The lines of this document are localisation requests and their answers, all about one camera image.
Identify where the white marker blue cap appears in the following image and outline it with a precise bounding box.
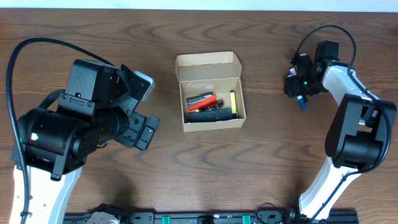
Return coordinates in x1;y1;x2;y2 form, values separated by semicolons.
297;95;307;110

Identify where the yellow highlighter pen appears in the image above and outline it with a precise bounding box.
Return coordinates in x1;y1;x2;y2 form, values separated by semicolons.
230;90;238;119

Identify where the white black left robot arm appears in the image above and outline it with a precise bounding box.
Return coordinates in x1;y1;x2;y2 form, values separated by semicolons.
10;59;159;223

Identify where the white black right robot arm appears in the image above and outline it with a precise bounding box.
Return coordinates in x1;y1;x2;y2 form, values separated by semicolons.
284;41;397;223

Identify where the white marker black cap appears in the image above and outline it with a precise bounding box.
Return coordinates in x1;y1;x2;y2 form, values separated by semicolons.
289;67;297;76

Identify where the brown cardboard box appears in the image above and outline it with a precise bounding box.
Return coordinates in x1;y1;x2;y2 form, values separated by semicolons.
175;51;246;132

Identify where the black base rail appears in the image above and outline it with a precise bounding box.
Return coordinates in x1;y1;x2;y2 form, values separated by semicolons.
63;203;359;224

